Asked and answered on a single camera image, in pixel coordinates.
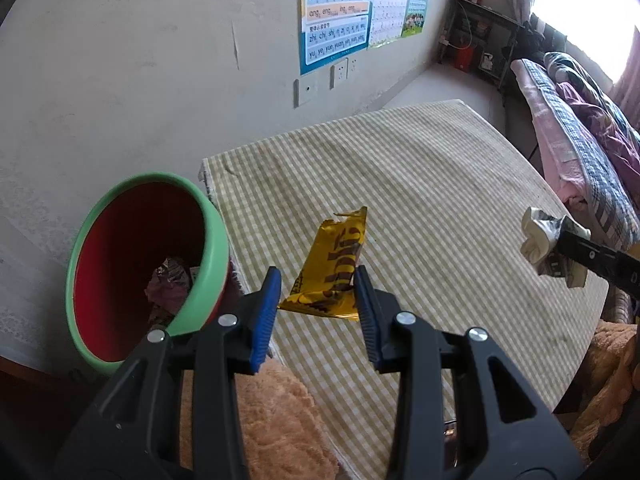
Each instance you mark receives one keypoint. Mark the white table wall poster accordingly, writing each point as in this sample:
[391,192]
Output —
[390,0]

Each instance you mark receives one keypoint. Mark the purple grey quilt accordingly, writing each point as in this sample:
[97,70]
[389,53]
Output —
[595,105]

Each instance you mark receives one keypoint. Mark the red container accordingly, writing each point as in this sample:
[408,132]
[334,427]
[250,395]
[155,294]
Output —
[464,58]

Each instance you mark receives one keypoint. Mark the window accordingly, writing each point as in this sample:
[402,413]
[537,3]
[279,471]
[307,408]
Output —
[585,5]

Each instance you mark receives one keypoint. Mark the blue letter wall poster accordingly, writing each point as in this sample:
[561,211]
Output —
[335,15]

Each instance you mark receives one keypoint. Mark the yellow snack wrapper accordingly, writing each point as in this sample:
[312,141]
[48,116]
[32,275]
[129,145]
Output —
[332,260]

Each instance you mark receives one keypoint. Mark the white wall switch plate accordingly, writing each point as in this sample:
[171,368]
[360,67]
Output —
[304,91]

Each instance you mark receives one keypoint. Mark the red bucket with green rim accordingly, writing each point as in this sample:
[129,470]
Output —
[120,260]

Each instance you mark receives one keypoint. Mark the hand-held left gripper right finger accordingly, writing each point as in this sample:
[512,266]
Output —
[367,320]

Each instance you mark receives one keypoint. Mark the silver white wrapper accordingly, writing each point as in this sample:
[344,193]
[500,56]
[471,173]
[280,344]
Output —
[537,240]

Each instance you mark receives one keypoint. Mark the white wall socket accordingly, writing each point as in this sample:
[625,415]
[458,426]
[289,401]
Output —
[339,73]

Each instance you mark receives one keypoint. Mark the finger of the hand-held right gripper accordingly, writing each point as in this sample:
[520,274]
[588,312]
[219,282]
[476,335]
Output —
[610,263]

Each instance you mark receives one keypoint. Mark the checked tablecloth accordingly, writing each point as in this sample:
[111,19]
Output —
[425,170]

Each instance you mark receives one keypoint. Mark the peach fleece fabric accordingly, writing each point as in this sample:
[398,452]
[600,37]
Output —
[280,430]

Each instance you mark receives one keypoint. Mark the dark metal shelf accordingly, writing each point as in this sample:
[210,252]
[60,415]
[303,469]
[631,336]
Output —
[480,30]

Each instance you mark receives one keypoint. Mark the bed with checked cover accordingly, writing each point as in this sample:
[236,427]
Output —
[565,135]

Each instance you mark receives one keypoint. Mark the large pink snack wrapper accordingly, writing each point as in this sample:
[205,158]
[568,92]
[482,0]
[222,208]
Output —
[167,280]

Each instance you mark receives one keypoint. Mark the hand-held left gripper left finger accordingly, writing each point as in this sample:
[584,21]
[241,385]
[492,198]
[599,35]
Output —
[265,320]

